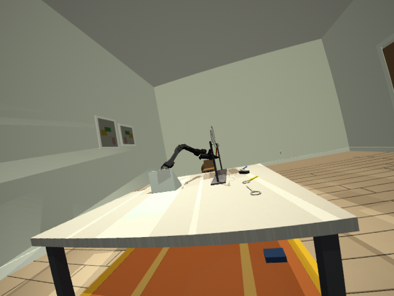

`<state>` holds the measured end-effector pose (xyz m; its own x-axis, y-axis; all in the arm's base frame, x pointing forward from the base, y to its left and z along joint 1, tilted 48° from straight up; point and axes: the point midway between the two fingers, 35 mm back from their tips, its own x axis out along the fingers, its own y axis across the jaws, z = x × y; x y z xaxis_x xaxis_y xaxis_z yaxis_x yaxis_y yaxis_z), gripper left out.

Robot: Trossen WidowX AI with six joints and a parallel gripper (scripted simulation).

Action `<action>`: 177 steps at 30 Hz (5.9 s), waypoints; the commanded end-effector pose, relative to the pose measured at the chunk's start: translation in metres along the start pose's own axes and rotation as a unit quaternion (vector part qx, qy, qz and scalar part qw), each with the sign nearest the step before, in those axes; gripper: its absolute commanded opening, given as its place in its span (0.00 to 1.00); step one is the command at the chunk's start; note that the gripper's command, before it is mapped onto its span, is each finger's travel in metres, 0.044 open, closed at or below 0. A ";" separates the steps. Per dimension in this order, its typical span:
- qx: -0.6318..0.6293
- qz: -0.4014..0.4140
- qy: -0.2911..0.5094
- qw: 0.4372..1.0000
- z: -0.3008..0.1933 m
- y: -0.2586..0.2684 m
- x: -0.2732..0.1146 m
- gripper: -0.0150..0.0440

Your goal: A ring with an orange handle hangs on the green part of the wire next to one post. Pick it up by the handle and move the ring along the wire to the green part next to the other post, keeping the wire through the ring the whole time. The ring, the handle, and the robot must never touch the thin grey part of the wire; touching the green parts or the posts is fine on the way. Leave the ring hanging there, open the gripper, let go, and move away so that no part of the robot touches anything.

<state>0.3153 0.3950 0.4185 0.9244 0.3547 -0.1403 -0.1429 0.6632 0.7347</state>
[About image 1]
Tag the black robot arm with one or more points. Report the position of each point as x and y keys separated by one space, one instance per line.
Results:
x=170 y=163

